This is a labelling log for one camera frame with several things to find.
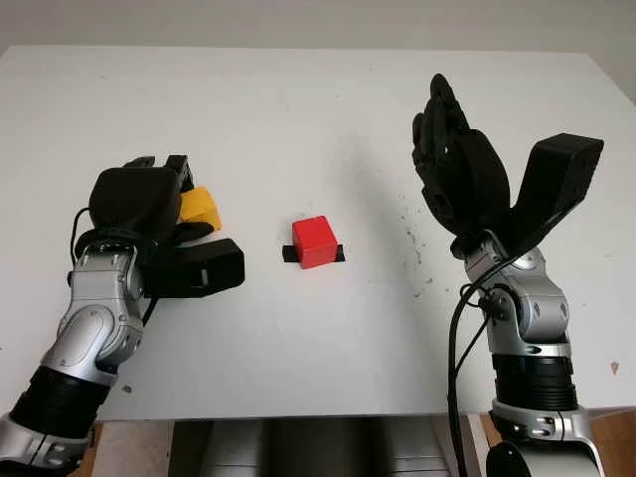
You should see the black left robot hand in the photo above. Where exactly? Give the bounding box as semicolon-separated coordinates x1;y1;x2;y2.
74;154;213;249

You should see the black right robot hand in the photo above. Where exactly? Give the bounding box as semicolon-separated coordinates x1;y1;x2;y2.
411;73;513;257

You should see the yellow wooden block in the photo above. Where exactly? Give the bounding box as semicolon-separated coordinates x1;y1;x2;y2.
178;186;223;233

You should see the red wooden block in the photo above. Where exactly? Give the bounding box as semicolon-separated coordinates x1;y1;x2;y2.
291;215;340;270

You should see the black tape strip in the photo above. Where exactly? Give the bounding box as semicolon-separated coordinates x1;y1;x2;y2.
281;243;346;264

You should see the dark grey robot torso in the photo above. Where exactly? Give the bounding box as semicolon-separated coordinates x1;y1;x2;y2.
168;416;463;477

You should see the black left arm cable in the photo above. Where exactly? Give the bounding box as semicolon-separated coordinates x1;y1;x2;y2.
69;206;160;329

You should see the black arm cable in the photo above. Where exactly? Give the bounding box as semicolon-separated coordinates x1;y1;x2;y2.
446;252;518;477
69;206;160;329

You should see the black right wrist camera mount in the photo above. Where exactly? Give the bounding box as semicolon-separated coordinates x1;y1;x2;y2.
501;132;606;252

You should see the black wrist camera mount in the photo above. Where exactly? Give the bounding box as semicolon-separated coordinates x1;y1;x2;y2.
501;132;606;252
143;238;247;299

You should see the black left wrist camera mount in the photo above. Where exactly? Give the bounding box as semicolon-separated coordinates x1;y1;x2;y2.
143;238;247;299

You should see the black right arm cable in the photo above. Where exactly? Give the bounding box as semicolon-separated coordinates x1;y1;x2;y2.
446;252;518;477

